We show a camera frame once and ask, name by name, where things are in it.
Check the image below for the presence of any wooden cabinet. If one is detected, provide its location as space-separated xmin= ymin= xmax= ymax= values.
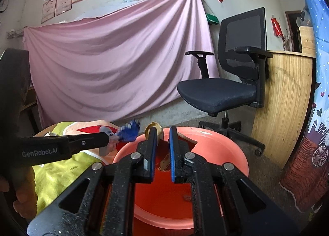
xmin=299 ymin=26 xmax=316 ymax=54

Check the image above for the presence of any yellow fruit peel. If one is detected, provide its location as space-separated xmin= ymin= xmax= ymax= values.
xmin=145 ymin=121 xmax=165 ymax=141

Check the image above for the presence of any blue snack wrapper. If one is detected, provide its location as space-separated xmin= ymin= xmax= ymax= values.
xmin=101 ymin=120 xmax=141 ymax=144

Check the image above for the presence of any pink wall cloth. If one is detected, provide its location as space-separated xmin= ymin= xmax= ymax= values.
xmin=24 ymin=0 xmax=221 ymax=128

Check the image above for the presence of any person's left hand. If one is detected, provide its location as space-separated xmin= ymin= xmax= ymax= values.
xmin=0 ymin=166 xmax=37 ymax=220

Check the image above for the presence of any wooden shelf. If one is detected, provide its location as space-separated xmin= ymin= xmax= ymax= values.
xmin=19 ymin=85 xmax=39 ymax=133

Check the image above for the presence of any printed blanket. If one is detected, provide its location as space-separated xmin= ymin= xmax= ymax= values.
xmin=33 ymin=120 xmax=121 ymax=216

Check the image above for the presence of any wooden desk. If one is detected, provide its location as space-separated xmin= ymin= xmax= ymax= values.
xmin=251 ymin=50 xmax=317 ymax=168

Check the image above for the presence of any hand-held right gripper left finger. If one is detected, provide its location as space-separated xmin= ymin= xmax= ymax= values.
xmin=27 ymin=127 xmax=158 ymax=236

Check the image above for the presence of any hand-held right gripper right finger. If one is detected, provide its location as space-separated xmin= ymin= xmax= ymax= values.
xmin=168 ymin=126 xmax=299 ymax=236

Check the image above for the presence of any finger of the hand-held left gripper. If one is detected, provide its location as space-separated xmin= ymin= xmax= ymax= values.
xmin=67 ymin=132 xmax=110 ymax=154

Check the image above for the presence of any blue printed curtain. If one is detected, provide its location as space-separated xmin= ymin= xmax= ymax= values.
xmin=280 ymin=0 xmax=329 ymax=213

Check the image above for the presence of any green plastic brush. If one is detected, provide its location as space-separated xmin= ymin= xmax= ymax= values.
xmin=206 ymin=13 xmax=220 ymax=26

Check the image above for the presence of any brown cardboard scrap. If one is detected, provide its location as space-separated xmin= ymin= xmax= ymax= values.
xmin=157 ymin=155 xmax=170 ymax=173

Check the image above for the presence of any red hanging packet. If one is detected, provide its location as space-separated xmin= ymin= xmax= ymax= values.
xmin=271 ymin=15 xmax=284 ymax=38

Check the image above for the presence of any pink plastic basin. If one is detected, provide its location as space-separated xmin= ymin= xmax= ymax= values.
xmin=112 ymin=127 xmax=250 ymax=229

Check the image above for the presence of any black office chair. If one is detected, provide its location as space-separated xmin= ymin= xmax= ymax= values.
xmin=177 ymin=7 xmax=273 ymax=156

